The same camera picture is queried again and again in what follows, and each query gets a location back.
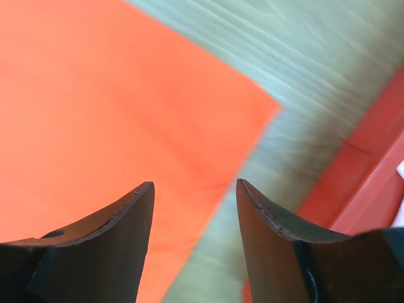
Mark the orange t-shirt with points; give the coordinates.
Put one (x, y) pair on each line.
(98, 97)

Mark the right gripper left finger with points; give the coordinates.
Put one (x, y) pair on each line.
(99, 258)

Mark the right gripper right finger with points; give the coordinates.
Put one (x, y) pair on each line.
(289, 259)

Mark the white garment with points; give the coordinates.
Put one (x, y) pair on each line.
(400, 169)

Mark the red plastic bin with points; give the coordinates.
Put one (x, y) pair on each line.
(361, 189)

